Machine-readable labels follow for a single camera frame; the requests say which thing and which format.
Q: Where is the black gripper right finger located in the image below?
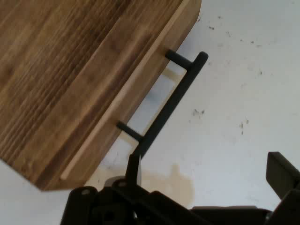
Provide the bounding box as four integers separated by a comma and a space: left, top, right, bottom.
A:
265, 151, 300, 225

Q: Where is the brown wooden drawer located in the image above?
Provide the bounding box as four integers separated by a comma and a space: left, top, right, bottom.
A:
41, 0, 203, 192

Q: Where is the black metal drawer handle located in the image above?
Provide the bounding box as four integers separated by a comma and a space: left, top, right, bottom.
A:
116, 49, 209, 158

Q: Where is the brown wooden cabinet box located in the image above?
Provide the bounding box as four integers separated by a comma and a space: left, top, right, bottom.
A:
0, 0, 188, 182

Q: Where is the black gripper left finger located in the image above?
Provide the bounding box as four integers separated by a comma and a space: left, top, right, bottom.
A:
60, 152, 193, 225

